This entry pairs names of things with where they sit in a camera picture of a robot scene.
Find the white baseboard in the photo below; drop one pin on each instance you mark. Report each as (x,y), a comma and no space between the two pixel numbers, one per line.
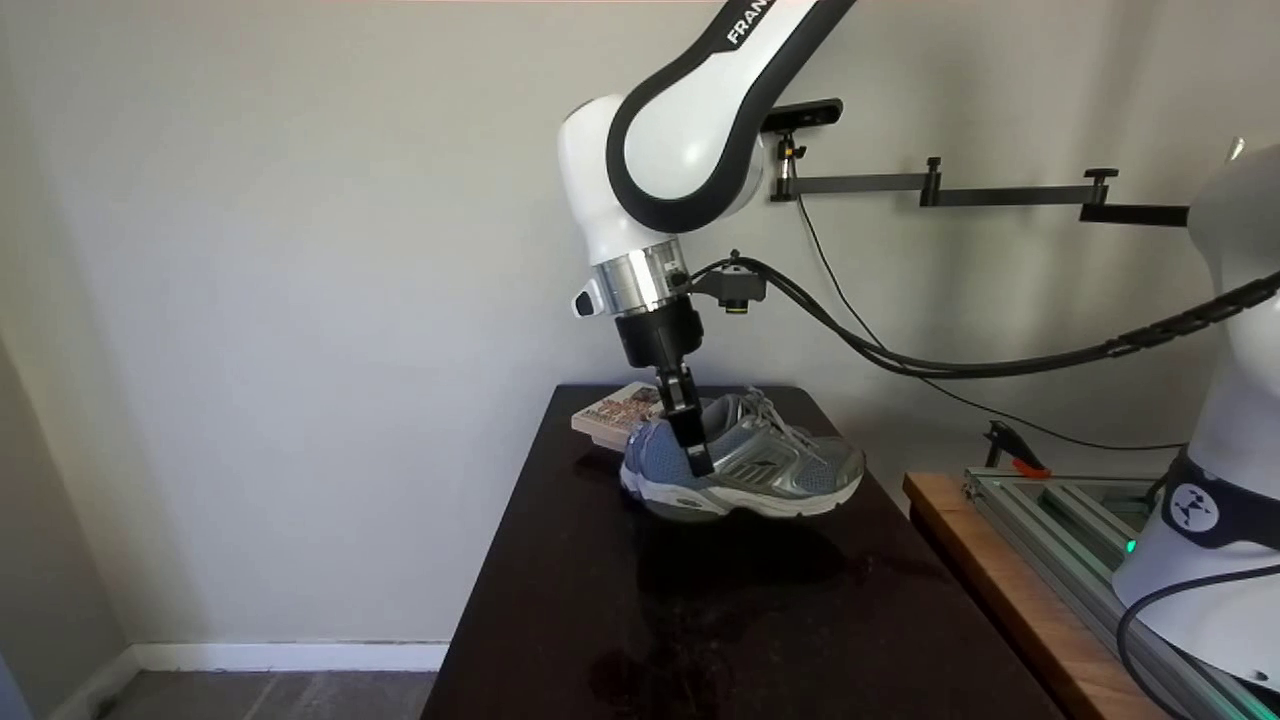
(293,659)

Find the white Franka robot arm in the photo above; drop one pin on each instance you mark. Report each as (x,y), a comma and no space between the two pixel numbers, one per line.
(682,145)

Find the red black clamp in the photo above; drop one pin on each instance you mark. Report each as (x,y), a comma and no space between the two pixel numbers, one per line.
(1019,450)

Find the black camera mounting bar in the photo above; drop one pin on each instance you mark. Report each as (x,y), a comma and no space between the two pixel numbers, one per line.
(1003,193)

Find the black camera on bar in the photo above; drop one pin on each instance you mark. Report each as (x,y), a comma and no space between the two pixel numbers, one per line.
(801,115)

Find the wooden base board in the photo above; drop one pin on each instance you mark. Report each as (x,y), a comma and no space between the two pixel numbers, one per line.
(1014,600)

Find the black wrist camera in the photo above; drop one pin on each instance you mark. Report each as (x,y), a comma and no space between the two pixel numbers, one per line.
(731,284)

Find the paperback book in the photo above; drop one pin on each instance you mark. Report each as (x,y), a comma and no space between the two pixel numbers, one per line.
(604,420)

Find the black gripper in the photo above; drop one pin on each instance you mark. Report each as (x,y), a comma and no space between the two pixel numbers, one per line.
(661,338)

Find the aluminium rail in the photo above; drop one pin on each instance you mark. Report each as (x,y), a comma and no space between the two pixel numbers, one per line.
(1066,512)

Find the grey blue running shoe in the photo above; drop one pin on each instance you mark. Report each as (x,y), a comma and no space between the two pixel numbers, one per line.
(774,472)
(787,404)

